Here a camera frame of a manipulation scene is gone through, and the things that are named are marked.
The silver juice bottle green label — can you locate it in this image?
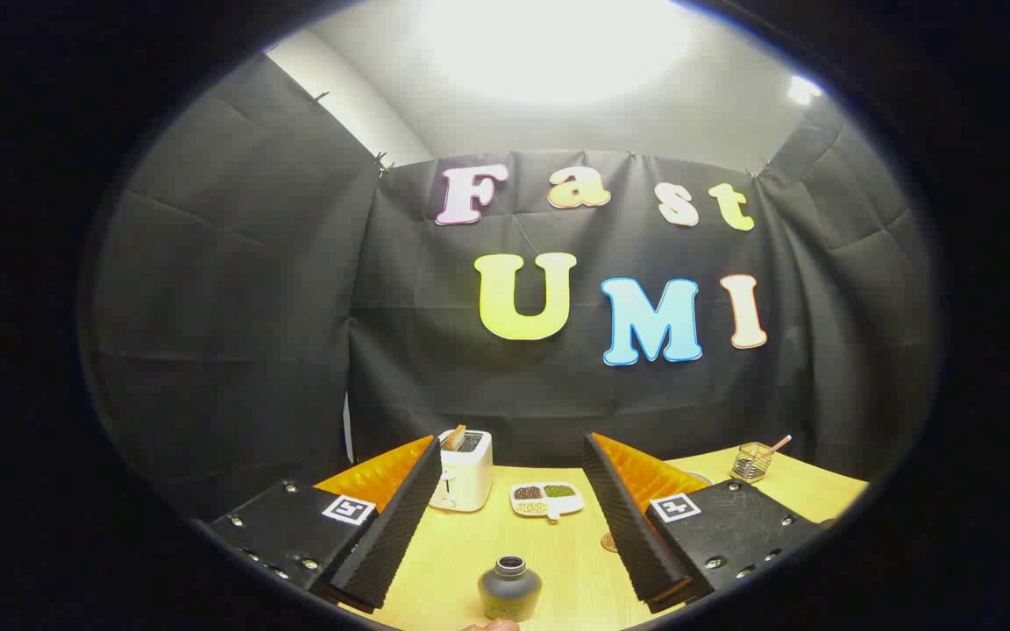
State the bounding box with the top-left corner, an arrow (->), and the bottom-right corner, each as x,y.
477,555 -> 544,623

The white toaster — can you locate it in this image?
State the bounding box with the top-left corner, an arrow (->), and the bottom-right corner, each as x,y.
429,429 -> 494,513

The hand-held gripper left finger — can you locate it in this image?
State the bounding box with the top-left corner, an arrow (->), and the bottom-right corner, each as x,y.
205,435 -> 444,613

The black backdrop cloth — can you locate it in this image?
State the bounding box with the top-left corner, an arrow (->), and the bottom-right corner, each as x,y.
84,53 -> 940,520

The wooden table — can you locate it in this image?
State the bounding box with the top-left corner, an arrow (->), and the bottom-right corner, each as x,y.
312,445 -> 870,631

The white divided dish with beans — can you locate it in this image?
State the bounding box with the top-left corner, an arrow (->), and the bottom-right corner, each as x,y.
509,482 -> 585,524

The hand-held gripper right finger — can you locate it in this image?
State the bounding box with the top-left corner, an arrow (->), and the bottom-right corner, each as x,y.
581,431 -> 830,614

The clear square holder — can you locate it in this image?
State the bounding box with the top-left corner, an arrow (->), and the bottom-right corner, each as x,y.
730,443 -> 773,485

